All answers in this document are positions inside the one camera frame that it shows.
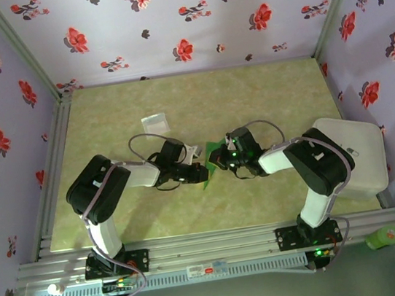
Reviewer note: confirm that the green paper sheet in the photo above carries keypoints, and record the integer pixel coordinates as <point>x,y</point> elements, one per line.
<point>208,183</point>

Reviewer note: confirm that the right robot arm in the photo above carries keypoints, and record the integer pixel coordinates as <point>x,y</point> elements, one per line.
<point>317,164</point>

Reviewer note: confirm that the clear plastic zip bag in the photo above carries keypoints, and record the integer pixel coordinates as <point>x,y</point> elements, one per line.
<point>155,124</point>

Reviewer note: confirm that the small blue sticker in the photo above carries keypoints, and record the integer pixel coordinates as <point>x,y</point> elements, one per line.
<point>220,267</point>

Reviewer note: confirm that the white barcode label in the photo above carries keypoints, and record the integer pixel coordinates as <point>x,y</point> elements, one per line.
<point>196,270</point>

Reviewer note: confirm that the white plastic storage box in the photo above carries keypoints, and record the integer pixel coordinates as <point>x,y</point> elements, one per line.
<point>366,168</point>

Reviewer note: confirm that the green plastic cup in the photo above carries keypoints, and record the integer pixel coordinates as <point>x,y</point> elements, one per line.
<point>381,238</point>

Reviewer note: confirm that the small white knob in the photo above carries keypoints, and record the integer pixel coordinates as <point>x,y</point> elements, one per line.
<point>56,289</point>

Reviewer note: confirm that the wide aluminium frame beam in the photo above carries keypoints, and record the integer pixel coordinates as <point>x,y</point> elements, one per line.
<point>211,245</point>

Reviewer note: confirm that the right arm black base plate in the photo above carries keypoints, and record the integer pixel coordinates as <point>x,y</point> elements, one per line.
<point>287,238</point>

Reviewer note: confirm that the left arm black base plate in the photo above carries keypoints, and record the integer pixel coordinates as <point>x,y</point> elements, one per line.
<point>140,261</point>

